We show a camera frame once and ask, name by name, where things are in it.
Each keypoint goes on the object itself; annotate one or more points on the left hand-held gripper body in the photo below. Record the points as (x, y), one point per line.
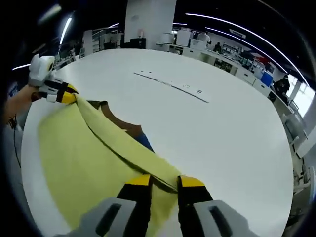
(40, 70)

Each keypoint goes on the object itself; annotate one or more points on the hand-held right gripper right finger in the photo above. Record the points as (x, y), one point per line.
(192, 195)

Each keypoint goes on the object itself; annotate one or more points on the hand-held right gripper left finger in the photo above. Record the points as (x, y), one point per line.
(138, 195)

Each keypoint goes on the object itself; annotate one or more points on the yellow grey blue garment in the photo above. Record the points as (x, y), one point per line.
(81, 153)

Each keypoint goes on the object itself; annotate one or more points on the person's left hand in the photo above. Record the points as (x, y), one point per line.
(34, 95)

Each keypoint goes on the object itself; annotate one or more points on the white square pillar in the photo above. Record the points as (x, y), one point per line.
(150, 22)

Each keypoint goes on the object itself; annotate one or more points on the white counter with drawers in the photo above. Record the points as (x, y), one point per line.
(247, 76)

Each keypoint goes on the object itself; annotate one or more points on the blue storage box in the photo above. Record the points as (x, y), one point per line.
(266, 79)

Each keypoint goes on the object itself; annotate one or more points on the short ceiling light strip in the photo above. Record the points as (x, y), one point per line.
(237, 40)

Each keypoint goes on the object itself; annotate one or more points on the long ceiling light strip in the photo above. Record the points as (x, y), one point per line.
(247, 30)

